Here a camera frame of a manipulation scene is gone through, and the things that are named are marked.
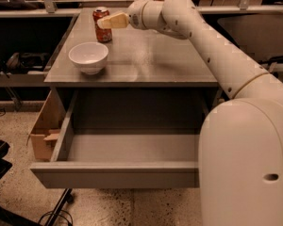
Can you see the open grey top drawer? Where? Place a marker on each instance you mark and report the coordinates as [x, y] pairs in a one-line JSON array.
[[127, 138]]

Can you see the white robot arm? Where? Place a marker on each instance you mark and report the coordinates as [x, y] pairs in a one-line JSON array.
[[240, 155]]

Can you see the brown cardboard box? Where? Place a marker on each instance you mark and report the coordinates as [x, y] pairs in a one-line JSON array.
[[46, 129]]

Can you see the white ceramic bowl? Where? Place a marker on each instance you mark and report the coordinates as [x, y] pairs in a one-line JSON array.
[[89, 57]]

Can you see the black headphones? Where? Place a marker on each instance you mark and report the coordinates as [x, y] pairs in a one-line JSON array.
[[22, 63]]

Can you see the black office chair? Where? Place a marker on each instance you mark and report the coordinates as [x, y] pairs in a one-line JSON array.
[[260, 36]]

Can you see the grey cabinet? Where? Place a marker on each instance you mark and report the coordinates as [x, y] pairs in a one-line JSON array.
[[136, 58]]

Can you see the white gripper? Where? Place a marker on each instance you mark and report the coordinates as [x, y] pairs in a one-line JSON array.
[[134, 16]]

